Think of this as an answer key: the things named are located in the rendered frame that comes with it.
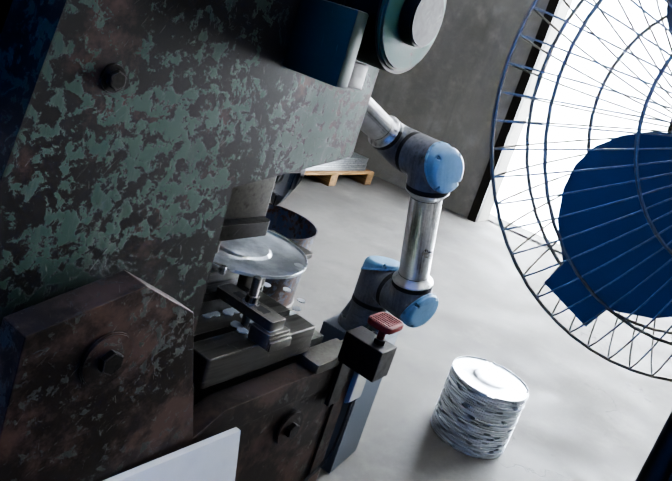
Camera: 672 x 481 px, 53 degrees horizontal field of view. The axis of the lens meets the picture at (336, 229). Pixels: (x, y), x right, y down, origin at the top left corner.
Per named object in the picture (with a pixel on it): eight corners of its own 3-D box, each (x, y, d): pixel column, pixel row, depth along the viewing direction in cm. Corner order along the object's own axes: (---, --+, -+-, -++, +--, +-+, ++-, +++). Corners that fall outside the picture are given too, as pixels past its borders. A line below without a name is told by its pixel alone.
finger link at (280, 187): (260, 205, 143) (271, 165, 140) (278, 204, 147) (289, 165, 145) (270, 211, 141) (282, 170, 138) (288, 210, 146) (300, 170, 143)
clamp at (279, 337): (228, 304, 134) (241, 258, 131) (289, 345, 125) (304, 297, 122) (206, 309, 129) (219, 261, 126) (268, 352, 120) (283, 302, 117)
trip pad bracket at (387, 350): (336, 397, 149) (362, 320, 143) (370, 420, 144) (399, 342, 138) (320, 404, 144) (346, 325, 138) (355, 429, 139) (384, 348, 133)
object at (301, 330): (170, 258, 161) (175, 236, 159) (309, 351, 138) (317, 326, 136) (55, 275, 136) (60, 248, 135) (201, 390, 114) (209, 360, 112)
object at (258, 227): (199, 207, 143) (205, 183, 141) (266, 246, 133) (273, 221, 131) (138, 211, 130) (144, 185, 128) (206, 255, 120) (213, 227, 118)
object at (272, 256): (298, 294, 130) (299, 290, 130) (156, 248, 129) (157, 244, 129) (313, 247, 158) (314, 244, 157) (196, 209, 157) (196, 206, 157)
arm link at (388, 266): (373, 288, 209) (386, 249, 206) (401, 309, 200) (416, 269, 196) (344, 289, 202) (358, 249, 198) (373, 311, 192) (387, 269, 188)
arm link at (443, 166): (403, 301, 201) (431, 128, 177) (438, 326, 191) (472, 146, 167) (373, 312, 195) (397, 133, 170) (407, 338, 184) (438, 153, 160)
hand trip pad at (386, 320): (373, 340, 142) (384, 309, 140) (395, 354, 139) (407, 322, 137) (354, 347, 137) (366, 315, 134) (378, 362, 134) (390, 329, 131)
